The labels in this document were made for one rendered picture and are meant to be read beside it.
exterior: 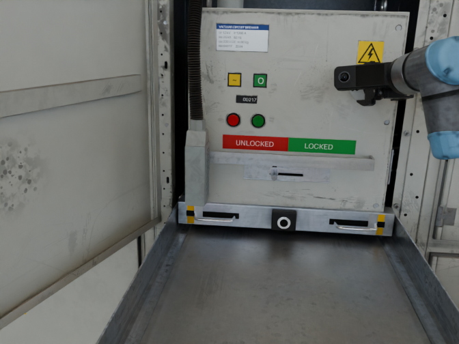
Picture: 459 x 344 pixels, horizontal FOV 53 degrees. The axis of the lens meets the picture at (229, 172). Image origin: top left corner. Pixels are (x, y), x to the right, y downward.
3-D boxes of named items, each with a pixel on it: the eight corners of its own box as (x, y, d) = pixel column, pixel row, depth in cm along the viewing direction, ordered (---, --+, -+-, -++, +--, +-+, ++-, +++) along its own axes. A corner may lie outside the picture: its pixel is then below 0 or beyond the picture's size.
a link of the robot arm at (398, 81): (401, 91, 81) (401, 45, 81) (388, 95, 86) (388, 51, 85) (440, 92, 82) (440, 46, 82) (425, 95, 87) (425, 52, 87)
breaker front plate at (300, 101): (382, 218, 114) (409, 15, 100) (188, 207, 118) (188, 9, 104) (381, 216, 115) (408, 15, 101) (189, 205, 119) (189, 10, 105)
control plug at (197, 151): (205, 207, 106) (205, 133, 101) (184, 206, 107) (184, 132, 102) (210, 196, 114) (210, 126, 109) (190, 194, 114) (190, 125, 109)
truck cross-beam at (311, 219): (391, 236, 115) (395, 213, 113) (177, 223, 119) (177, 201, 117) (387, 228, 119) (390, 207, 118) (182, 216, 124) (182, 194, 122)
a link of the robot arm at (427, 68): (444, 91, 70) (435, 36, 70) (406, 100, 81) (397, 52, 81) (490, 82, 72) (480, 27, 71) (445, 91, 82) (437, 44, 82)
